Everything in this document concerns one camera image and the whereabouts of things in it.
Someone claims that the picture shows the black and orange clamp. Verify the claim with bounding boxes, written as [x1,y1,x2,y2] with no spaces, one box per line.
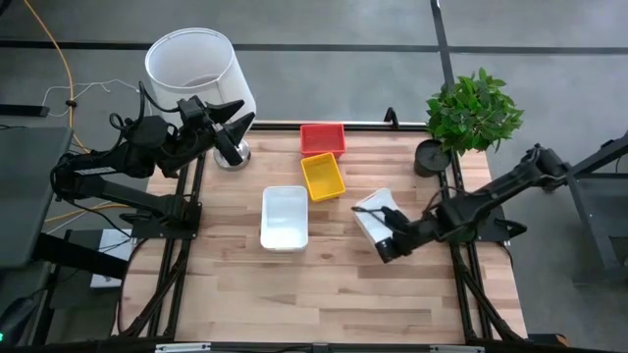
[527,332,570,347]

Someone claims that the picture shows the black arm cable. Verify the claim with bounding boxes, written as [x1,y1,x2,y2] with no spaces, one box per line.
[420,187,448,218]
[108,80,185,131]

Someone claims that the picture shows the yellow cable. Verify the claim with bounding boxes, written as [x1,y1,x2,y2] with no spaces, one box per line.
[22,0,119,223]

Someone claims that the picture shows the red plastic slotted basket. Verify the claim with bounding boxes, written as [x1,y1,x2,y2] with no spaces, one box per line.
[299,123,347,159]

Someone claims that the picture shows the black floor strip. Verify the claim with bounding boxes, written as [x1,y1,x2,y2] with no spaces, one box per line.
[0,103,50,118]

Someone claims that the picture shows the black table frame struts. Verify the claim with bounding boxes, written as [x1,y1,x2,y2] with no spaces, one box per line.
[115,151,206,340]
[436,151,524,343]

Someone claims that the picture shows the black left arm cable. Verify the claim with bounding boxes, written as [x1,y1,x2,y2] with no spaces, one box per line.
[108,80,185,131]

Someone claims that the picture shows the white flat box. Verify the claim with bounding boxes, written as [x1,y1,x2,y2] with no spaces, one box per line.
[90,228,134,289]

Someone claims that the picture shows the yellow plastic slotted basket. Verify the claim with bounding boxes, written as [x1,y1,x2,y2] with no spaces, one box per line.
[299,151,346,204]

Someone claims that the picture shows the black device with indicator light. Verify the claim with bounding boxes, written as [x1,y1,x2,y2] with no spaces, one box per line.
[0,293,40,345]

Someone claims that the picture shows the dark grey flat panel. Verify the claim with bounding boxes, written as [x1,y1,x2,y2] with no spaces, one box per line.
[0,126,75,270]

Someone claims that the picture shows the black support beam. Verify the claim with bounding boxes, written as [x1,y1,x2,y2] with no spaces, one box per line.
[31,232,130,280]

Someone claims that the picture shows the black metal side stand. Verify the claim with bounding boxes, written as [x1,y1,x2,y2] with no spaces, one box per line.
[566,130,628,285]

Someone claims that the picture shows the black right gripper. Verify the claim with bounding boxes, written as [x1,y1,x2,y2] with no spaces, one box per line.
[350,205,418,265]

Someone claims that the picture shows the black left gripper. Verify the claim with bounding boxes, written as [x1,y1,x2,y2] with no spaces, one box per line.
[195,99,257,167]

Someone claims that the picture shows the thin white cable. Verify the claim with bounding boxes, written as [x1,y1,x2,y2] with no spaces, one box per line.
[41,77,143,119]

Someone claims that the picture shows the black rail with silver brackets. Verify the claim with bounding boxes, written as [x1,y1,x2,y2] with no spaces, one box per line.
[0,335,628,353]

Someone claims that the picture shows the green potted artificial tree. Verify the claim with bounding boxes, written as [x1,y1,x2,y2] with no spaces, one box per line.
[413,67,525,178]

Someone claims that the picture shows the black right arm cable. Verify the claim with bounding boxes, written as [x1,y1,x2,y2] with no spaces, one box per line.
[420,187,448,218]

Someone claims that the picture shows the black table edge rail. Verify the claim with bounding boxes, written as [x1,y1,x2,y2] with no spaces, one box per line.
[249,121,428,131]

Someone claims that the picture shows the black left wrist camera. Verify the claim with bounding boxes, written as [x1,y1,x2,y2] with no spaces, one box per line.
[176,95,207,124]

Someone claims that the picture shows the white plastic bin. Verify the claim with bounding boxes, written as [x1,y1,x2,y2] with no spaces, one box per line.
[259,184,310,253]
[352,187,409,245]

